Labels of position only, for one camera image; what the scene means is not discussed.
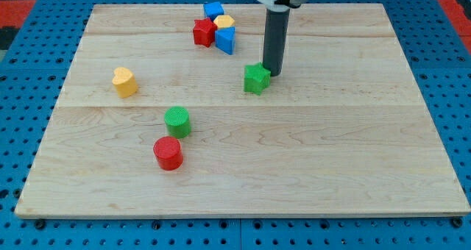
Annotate green cylinder block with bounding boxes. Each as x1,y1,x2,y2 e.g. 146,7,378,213
164,106,191,139

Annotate blue cube block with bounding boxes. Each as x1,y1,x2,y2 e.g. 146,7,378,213
203,1,224,21

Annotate red star block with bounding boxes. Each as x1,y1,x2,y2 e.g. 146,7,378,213
192,18,218,47

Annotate red cylinder block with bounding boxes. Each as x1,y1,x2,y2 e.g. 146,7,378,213
153,136,183,171

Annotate blue triangle block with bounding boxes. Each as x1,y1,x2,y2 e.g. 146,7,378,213
215,26,236,55

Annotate yellow heart block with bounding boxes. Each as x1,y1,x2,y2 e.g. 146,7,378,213
112,67,138,98

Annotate yellow hexagon block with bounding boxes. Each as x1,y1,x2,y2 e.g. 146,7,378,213
213,15,236,29

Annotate green star block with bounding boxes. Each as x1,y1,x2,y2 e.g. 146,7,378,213
244,62,271,96

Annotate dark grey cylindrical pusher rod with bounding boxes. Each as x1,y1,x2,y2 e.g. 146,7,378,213
262,10,290,76

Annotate light wooden board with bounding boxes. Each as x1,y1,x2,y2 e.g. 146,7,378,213
15,4,470,219

